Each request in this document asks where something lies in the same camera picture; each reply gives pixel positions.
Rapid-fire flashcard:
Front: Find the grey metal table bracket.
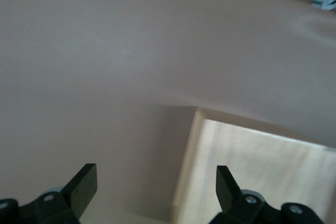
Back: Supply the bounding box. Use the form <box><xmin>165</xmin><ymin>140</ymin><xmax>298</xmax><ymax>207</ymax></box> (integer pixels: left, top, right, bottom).
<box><xmin>311</xmin><ymin>0</ymin><xmax>336</xmax><ymax>12</ymax></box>

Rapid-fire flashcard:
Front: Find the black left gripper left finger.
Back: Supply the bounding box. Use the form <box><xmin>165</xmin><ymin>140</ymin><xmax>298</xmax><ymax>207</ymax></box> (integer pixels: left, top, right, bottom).
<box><xmin>0</xmin><ymin>163</ymin><xmax>98</xmax><ymax>224</ymax></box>

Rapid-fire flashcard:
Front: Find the brown paper table cover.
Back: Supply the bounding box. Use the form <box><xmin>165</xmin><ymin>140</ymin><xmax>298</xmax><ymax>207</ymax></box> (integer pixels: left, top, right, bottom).
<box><xmin>0</xmin><ymin>0</ymin><xmax>336</xmax><ymax>224</ymax></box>

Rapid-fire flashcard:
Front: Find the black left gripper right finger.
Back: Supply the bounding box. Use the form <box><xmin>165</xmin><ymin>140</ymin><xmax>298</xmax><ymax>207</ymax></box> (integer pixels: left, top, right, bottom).
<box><xmin>209</xmin><ymin>165</ymin><xmax>326</xmax><ymax>224</ymax></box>

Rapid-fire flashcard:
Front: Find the light wooden drawer cabinet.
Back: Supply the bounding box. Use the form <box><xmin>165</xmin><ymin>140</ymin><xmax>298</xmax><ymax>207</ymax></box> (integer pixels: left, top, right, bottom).
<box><xmin>172</xmin><ymin>108</ymin><xmax>336</xmax><ymax>224</ymax></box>

